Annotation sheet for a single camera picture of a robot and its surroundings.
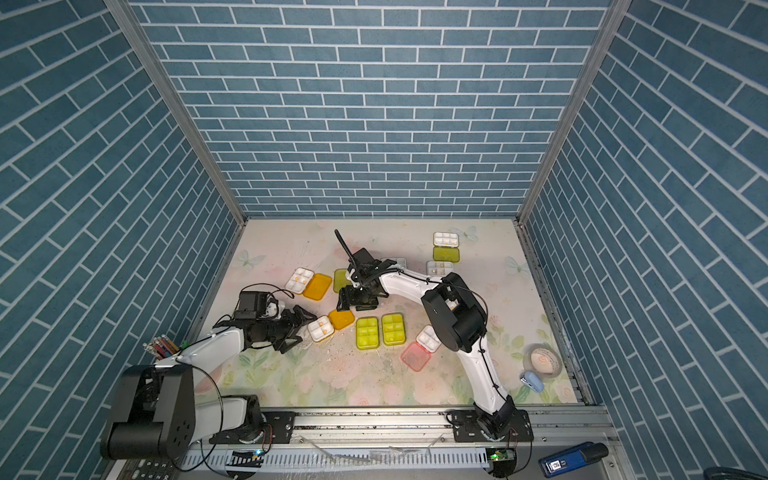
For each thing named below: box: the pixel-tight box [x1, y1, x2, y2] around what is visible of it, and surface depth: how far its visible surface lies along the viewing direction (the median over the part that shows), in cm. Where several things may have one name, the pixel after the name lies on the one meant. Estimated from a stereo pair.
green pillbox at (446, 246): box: [433, 231, 460, 263], surface depth 114 cm
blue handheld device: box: [539, 442, 609, 478], surface depth 69 cm
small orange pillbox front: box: [307, 309, 355, 343], surface depth 93 cm
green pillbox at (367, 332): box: [356, 316, 379, 350], surface depth 91 cm
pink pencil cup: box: [142, 334, 180, 360], surface depth 72 cm
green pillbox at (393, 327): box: [381, 312, 407, 346], surface depth 91 cm
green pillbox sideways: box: [333, 268, 352, 293], surface depth 104 cm
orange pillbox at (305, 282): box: [285, 267, 332, 301], surface depth 104 cm
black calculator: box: [122, 458, 177, 480], surface depth 68 cm
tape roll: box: [523, 343, 563, 378], surface depth 86 cm
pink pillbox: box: [400, 324, 442, 372], surface depth 88 cm
